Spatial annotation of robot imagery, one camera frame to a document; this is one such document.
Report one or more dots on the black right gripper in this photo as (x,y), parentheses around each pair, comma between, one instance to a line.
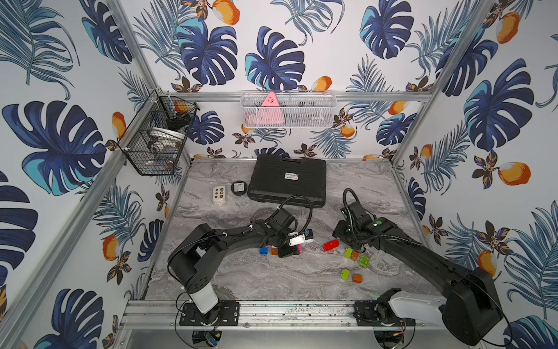
(337,234)

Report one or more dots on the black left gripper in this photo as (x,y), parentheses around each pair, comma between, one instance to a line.
(287,248)

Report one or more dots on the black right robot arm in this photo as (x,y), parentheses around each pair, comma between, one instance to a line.
(468,305)

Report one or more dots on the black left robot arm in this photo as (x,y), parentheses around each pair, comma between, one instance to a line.
(196,260)

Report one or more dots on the green lego brick middle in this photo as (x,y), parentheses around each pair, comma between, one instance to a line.
(348,253)

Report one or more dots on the green lego brick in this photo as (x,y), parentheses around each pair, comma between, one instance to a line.
(345,274)
(364,262)
(348,253)

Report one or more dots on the red lego brick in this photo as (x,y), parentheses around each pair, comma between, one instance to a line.
(331,245)

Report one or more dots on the green lego brick right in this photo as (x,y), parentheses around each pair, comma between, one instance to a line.
(364,262)

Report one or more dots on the green lego brick front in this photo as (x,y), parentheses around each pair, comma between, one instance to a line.
(345,274)

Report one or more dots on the orange lego brick front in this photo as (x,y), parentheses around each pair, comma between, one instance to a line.
(357,278)

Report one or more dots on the black plastic tool case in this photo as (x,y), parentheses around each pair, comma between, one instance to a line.
(275,179)

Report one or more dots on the black round tape roll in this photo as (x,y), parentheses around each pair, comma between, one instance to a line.
(239,188)

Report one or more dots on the white button control box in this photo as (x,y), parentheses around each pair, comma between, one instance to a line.
(219,195)

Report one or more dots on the pink triangle object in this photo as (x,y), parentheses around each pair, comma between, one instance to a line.
(270,112)

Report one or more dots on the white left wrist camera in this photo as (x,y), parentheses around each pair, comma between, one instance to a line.
(306,237)

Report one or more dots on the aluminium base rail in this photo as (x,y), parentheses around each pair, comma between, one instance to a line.
(266,315)

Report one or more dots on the black wire basket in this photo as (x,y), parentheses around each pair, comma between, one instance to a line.
(155,141)

